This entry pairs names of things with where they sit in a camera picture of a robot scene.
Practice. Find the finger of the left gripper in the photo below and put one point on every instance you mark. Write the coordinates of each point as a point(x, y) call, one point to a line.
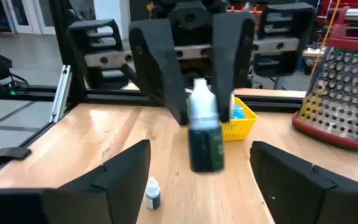
point(160, 68)
point(233, 62)

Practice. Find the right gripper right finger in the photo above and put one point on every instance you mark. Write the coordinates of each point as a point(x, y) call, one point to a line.
point(306, 199)

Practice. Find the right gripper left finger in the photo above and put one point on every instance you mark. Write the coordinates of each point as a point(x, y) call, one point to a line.
point(89, 202)

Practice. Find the green-label dropper bottle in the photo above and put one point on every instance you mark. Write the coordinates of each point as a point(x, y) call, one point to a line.
point(205, 149)

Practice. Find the purple-label dropper bottle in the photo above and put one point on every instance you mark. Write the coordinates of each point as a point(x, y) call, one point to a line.
point(153, 199)

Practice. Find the yellow plastic basket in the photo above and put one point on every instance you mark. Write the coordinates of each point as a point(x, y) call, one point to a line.
point(238, 130)

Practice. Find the black table clamp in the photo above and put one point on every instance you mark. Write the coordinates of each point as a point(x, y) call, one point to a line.
point(9, 154)

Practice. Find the red steel box grater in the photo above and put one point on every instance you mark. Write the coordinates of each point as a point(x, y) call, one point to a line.
point(337, 102)

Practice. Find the silver aluminium bracket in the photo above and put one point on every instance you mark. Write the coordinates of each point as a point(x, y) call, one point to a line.
point(61, 93)

